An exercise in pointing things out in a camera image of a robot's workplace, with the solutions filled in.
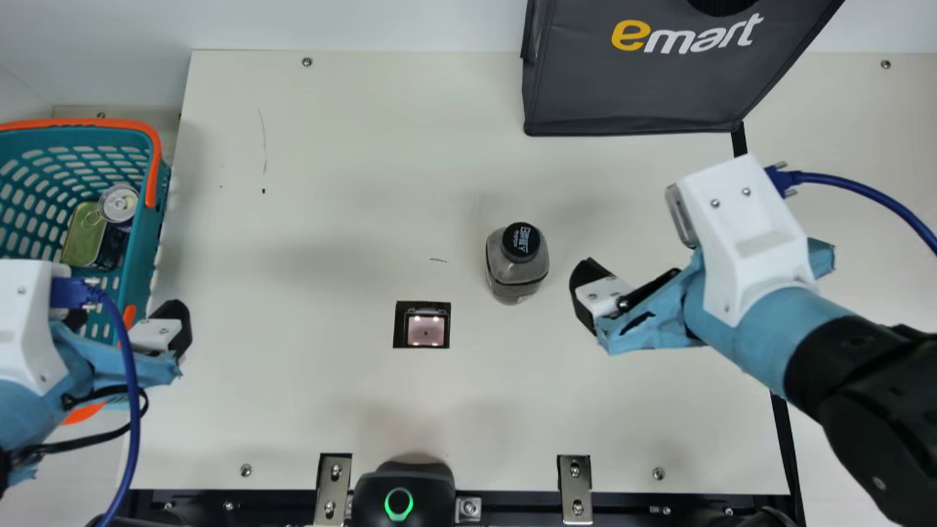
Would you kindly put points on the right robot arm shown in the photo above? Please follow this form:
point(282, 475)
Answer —
point(878, 410)

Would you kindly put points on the rectangular tin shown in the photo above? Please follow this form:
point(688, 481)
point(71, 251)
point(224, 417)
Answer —
point(80, 238)

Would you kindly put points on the teal shopping basket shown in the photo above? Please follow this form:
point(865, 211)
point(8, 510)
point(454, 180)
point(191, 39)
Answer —
point(44, 168)

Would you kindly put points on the small square scanner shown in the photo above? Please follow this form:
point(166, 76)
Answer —
point(426, 329)

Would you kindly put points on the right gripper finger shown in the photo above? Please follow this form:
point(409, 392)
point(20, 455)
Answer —
point(600, 293)

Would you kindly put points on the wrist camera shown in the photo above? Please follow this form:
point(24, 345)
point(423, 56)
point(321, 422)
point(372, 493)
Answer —
point(25, 322)
point(739, 227)

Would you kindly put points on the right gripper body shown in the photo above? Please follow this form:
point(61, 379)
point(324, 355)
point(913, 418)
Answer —
point(659, 326)

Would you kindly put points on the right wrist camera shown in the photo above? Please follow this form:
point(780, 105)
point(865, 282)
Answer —
point(739, 227)

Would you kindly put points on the dark grey bag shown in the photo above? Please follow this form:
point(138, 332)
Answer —
point(644, 88)

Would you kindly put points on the black device with green light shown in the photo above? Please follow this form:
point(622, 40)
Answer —
point(402, 483)

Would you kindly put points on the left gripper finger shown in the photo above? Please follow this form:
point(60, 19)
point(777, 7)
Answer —
point(157, 335)

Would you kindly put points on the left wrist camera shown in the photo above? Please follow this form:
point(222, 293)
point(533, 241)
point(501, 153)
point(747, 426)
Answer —
point(25, 322)

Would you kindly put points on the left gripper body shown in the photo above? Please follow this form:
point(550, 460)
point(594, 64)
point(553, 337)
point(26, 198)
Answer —
point(110, 369)

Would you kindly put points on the can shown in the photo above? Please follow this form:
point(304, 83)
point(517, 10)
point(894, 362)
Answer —
point(118, 203)

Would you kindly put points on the dark coffee bottle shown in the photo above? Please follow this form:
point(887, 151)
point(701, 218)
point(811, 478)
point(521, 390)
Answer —
point(516, 271)

